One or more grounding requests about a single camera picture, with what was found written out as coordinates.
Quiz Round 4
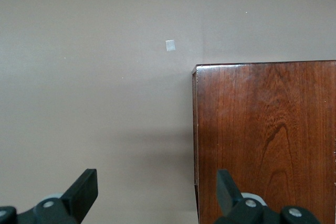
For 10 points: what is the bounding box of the dark brown wooden cabinet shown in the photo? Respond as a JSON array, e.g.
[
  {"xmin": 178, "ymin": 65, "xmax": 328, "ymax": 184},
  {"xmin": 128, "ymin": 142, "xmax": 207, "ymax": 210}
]
[{"xmin": 191, "ymin": 60, "xmax": 336, "ymax": 224}]

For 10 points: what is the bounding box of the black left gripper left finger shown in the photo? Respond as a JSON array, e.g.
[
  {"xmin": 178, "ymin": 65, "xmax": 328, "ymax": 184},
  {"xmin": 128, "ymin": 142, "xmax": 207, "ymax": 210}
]
[{"xmin": 17, "ymin": 168, "xmax": 99, "ymax": 224}]

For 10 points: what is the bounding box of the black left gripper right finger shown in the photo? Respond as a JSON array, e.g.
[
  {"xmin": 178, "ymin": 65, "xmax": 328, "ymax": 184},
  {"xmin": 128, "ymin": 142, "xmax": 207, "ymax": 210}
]
[{"xmin": 214, "ymin": 169, "xmax": 281, "ymax": 224}]

